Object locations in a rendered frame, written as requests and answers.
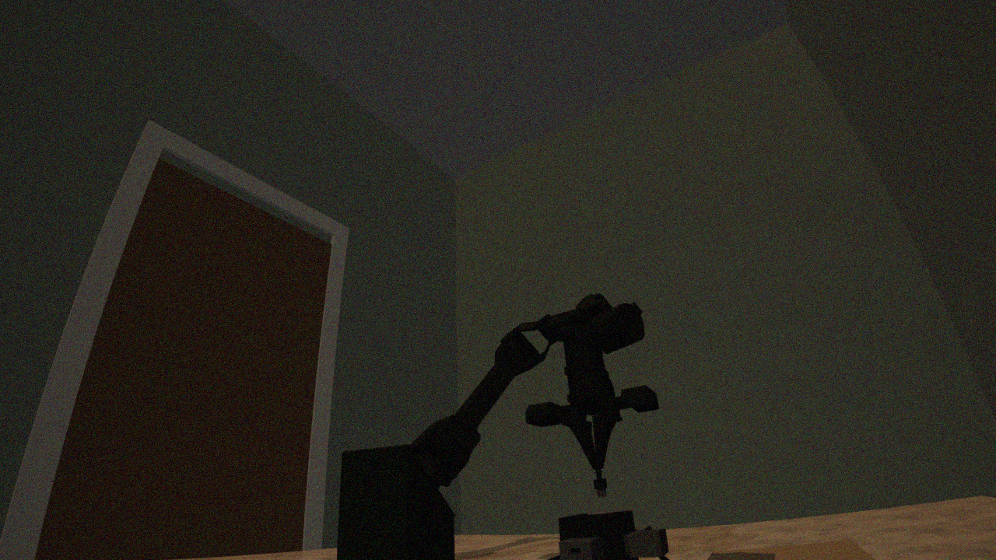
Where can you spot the flat tan rectangular board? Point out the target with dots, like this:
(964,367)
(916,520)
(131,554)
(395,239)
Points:
(836,550)

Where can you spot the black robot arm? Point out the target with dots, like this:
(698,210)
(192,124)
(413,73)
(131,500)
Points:
(592,328)

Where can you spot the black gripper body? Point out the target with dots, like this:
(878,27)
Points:
(589,391)

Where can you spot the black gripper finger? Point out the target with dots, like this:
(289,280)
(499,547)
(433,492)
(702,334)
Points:
(582,431)
(603,426)

